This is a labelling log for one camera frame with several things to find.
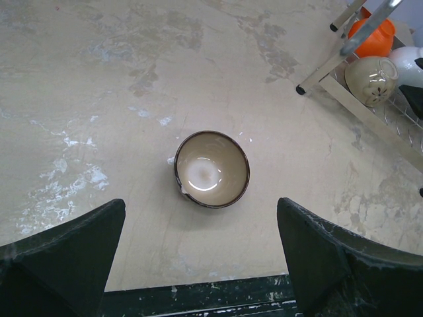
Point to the black glossy bowl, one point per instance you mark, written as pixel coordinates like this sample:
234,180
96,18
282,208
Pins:
371,80

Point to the black table edge rail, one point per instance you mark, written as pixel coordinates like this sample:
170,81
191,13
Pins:
256,296

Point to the white bowl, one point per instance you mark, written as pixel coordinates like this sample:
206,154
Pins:
408,61

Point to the beige bowl with dark rim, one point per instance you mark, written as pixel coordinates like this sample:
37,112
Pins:
211,169

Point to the orange bowl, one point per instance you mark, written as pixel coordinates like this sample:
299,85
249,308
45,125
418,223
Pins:
380,42

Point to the stainless steel dish rack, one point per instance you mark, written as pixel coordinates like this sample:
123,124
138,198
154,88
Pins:
393,120

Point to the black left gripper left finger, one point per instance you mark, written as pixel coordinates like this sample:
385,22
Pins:
62,271

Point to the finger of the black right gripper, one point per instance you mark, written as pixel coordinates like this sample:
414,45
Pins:
414,96

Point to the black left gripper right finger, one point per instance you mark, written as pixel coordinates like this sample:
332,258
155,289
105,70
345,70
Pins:
335,272

